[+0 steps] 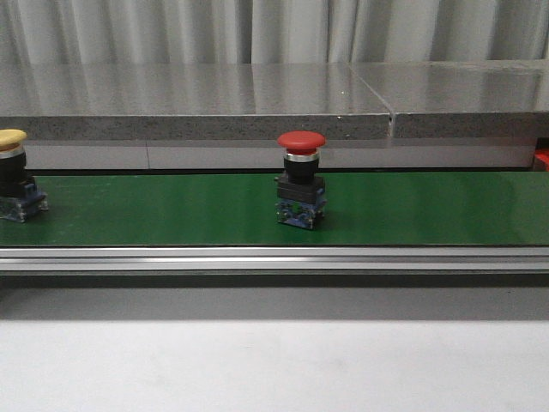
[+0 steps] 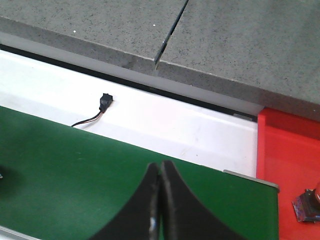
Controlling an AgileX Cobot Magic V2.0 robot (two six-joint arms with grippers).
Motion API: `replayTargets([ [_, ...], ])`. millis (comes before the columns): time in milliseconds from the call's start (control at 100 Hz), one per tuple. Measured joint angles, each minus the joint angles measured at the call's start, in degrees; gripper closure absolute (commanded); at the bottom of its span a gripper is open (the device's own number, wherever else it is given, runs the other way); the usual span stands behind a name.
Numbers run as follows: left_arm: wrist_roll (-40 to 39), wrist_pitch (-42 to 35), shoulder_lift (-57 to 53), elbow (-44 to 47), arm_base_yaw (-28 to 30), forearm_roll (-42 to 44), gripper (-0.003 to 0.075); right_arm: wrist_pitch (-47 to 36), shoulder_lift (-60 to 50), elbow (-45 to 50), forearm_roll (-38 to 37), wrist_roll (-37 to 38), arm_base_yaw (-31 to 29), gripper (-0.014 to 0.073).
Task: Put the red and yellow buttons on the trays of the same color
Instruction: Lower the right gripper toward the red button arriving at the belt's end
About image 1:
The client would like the grey pleated curtain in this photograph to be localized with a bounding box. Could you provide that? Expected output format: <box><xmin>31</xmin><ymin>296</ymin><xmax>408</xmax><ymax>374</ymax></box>
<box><xmin>1</xmin><ymin>1</ymin><xmax>548</xmax><ymax>64</ymax></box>

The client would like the aluminium conveyor side rail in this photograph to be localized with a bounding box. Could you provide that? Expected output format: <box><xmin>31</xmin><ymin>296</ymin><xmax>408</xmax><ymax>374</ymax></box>
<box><xmin>1</xmin><ymin>245</ymin><xmax>548</xmax><ymax>274</ymax></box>

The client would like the red mushroom push button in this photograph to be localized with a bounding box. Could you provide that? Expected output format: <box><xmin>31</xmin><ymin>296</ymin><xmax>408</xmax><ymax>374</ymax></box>
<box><xmin>276</xmin><ymin>130</ymin><xmax>326</xmax><ymax>230</ymax></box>

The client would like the yellow mushroom push button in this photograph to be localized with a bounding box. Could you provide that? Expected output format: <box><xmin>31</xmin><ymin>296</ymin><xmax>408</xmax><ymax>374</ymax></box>
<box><xmin>1</xmin><ymin>129</ymin><xmax>48</xmax><ymax>222</ymax></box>

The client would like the red plastic bin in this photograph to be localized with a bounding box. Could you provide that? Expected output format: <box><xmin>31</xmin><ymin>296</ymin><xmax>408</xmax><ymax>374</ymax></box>
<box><xmin>531</xmin><ymin>148</ymin><xmax>549</xmax><ymax>172</ymax></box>

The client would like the green conveyor belt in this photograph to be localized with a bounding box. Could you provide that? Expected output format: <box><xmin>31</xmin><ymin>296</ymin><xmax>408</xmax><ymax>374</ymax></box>
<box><xmin>1</xmin><ymin>172</ymin><xmax>548</xmax><ymax>246</ymax></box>

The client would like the grey stone countertop slab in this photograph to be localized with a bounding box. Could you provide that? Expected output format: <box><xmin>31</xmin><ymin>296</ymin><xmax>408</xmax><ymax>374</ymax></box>
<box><xmin>1</xmin><ymin>60</ymin><xmax>548</xmax><ymax>171</ymax></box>

